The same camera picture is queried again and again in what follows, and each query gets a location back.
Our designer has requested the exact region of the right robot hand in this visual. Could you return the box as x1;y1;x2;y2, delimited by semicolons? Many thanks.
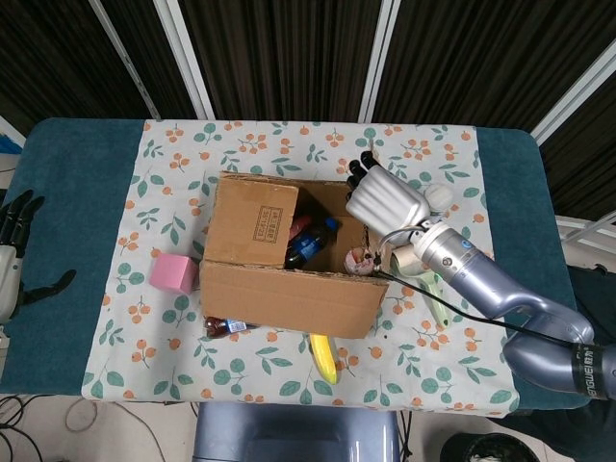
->
345;150;432;230

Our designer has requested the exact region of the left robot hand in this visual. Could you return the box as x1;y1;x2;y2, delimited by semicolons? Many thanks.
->
0;190;78;321

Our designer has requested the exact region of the brown cardboard box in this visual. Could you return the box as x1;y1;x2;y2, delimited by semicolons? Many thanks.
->
198;139;391;341

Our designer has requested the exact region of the white canister with green label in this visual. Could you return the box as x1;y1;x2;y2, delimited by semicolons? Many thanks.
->
423;185;455;214

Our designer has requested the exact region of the small doll figure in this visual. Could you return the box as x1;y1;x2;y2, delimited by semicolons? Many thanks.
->
345;246;379;276

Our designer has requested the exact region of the dark red packet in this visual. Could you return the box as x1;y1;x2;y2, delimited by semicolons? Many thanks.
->
288;215;315;242

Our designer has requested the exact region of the dark bottle with blue cap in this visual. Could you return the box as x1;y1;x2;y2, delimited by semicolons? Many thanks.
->
283;217;342;270

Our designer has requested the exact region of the green lint roller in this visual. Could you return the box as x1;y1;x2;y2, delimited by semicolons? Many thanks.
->
389;244;453;331

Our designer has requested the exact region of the pink cube block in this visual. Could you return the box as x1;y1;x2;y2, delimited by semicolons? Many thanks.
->
148;253;199;295

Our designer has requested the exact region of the yellow toy banana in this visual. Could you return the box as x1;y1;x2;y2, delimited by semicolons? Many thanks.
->
307;334;339;384

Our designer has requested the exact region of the floral print tablecloth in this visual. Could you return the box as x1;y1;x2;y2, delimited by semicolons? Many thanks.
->
80;118;521;419

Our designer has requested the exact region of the cola bottle with blue label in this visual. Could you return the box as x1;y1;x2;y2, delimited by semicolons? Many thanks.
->
204;316;252;341

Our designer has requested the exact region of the blue-grey robot torso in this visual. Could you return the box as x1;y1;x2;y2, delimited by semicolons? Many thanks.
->
192;402;401;462

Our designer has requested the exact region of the black round bin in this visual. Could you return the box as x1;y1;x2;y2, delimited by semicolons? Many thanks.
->
440;431;530;462

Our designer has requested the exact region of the double white frame post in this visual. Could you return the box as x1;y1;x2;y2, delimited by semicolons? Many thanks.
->
357;0;401;122

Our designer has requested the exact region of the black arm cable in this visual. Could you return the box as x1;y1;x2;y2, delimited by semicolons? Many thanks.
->
372;267;598;347

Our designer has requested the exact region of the black floor cable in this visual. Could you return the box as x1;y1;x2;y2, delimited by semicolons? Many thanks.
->
0;393;38;462

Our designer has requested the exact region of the slanted white frame post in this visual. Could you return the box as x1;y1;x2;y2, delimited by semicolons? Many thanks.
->
530;47;616;145

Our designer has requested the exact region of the thin white frame post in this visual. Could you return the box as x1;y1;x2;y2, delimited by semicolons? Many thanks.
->
90;0;163;120

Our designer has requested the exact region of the wide white frame post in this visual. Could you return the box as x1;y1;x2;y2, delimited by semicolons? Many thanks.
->
153;0;217;120

